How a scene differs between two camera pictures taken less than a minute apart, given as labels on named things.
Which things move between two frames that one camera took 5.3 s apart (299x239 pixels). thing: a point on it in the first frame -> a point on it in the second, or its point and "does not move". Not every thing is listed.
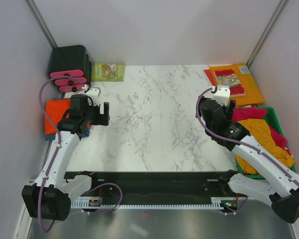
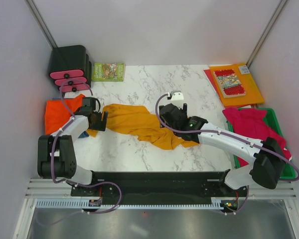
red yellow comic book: x=228 y=77 does not move
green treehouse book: x=107 y=71 does not move
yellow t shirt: x=259 y=131 -> x=144 y=123
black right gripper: x=229 y=109 -> x=184 y=110
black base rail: x=157 y=187 does not move
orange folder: x=252 y=95 does not move
